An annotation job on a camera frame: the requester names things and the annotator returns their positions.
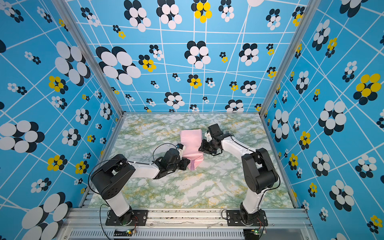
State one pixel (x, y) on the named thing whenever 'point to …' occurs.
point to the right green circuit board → (251, 233)
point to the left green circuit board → (117, 233)
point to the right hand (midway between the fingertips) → (201, 150)
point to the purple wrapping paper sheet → (192, 139)
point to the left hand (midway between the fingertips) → (191, 161)
